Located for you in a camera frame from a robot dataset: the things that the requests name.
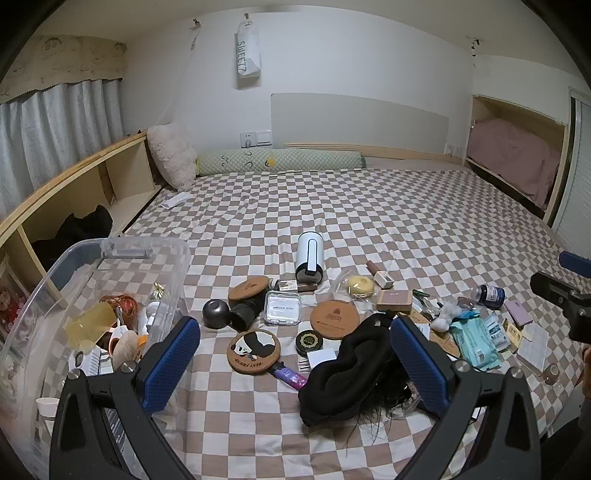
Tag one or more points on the dark blue bottle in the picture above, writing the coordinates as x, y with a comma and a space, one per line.
490, 294

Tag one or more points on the wooden bed rail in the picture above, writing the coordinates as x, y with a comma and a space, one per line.
406, 154

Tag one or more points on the yellow plastic cup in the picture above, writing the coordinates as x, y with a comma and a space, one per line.
90, 325

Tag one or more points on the white charger plug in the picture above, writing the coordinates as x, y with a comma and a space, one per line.
322, 356

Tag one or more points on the panda cork coaster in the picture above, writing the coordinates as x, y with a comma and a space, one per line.
251, 350

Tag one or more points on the white wall outlet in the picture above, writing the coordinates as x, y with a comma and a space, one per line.
452, 148

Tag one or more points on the white cylindrical appliance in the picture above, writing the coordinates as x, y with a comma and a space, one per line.
308, 251

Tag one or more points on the white paper slip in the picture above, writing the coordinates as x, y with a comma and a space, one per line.
178, 199

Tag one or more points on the brown rectangular box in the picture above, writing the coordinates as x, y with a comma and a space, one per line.
395, 299

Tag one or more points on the yellow puff in clear bag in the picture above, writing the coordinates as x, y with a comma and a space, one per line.
360, 286

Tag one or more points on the purple lighter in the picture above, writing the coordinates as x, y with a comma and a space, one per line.
293, 378

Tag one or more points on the black round tin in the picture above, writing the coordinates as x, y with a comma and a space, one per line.
308, 341

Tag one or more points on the pink flat box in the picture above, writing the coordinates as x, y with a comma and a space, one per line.
521, 314

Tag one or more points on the small silver box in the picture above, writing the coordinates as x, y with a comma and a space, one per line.
286, 285

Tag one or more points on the black cloth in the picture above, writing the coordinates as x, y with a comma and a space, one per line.
87, 224

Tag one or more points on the printed curtain valance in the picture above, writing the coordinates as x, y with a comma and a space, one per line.
69, 57

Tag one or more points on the cork coaster with logo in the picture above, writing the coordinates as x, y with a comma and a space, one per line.
332, 318

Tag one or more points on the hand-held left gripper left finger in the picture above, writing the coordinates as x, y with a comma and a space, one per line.
171, 364

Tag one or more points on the red printed picture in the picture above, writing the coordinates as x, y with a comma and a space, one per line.
9, 300

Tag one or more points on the white curtain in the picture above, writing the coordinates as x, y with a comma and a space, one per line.
55, 129

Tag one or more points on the wooden bedside shelf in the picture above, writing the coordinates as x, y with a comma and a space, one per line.
69, 170

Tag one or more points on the small pale pink box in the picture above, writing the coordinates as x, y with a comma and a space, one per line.
383, 279

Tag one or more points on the clear plastic storage box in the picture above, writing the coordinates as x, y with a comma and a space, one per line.
120, 251

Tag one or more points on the wooden alcove frame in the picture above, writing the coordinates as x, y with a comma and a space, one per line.
558, 184

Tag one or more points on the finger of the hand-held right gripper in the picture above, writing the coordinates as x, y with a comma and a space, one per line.
577, 261
554, 288

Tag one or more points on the white wall switches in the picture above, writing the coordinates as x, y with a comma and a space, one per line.
263, 138

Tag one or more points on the plain cork coaster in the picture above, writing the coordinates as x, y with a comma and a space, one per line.
247, 288

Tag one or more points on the white paper cup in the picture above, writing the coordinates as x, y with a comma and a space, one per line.
46, 406

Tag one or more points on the gold foil ornament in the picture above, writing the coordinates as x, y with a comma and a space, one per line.
158, 290

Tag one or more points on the white hanging paper bag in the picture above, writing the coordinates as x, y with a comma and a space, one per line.
247, 55

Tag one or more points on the green bolster pillow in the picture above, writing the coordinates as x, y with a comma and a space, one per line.
240, 160

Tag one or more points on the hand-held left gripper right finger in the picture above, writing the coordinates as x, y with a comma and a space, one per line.
418, 364

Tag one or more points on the checkered bedsheet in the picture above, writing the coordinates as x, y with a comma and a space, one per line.
369, 207

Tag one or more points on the white notebook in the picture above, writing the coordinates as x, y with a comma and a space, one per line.
533, 346

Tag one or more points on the dark metallic dome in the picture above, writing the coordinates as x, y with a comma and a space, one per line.
216, 314

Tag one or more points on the pink blanket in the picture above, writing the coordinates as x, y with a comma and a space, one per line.
512, 157

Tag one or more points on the clear plastic case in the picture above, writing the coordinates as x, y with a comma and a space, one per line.
282, 308

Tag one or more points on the brown cosmetic tube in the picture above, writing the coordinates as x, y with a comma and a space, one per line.
307, 287

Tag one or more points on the fluffy white pillow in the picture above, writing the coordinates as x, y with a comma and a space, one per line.
171, 152

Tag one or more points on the teal wet wipes pack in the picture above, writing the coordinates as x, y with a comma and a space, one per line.
475, 346

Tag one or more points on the black cylinder cup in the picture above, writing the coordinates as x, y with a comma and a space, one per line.
244, 316

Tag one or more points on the brown lipstick tube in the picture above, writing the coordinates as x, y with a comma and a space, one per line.
372, 266

